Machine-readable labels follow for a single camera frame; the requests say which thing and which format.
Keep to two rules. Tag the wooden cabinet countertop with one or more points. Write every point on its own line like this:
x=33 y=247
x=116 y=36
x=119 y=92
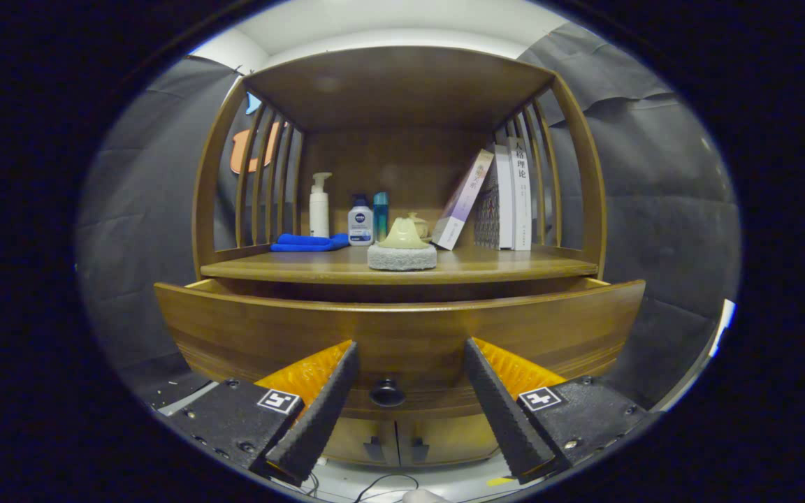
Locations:
x=291 y=267

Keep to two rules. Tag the cream lidded teacup with saucer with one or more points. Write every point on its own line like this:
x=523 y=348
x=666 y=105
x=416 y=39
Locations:
x=422 y=225

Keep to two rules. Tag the yellow tape strip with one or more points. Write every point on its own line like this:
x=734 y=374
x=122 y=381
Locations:
x=500 y=481

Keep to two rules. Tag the blue folded cloth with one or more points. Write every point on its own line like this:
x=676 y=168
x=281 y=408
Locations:
x=305 y=242

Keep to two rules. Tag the white bottle with blue cap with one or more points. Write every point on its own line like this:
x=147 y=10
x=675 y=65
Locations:
x=360 y=227

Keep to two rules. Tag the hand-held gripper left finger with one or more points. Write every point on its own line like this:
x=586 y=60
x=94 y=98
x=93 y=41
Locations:
x=318 y=412

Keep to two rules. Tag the book with patterned cover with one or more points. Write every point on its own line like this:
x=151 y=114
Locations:
x=490 y=216

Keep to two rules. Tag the purple and white book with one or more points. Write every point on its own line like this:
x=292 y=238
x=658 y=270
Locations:
x=462 y=199

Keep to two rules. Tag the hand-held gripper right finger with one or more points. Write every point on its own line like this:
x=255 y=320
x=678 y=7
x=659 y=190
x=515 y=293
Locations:
x=500 y=412

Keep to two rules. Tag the brown wooden cabinet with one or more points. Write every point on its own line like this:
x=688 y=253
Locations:
x=402 y=84

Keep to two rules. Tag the white rounded thing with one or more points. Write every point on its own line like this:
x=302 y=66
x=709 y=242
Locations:
x=427 y=497

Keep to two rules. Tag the green scrub brush grey pad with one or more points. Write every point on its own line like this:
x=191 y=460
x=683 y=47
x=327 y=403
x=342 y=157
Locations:
x=402 y=257

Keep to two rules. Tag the black drawer knob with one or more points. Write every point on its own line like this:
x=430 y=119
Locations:
x=387 y=392

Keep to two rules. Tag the white pump bottle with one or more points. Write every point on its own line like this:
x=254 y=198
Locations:
x=318 y=216

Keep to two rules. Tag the wooden cabinet door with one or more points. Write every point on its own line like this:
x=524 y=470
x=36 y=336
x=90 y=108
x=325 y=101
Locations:
x=451 y=436
x=357 y=436

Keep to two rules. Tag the wooden drawer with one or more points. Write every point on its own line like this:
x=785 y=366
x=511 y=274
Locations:
x=409 y=328

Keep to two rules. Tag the teal slim bottle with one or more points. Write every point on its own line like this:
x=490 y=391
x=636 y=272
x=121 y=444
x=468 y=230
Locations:
x=380 y=216

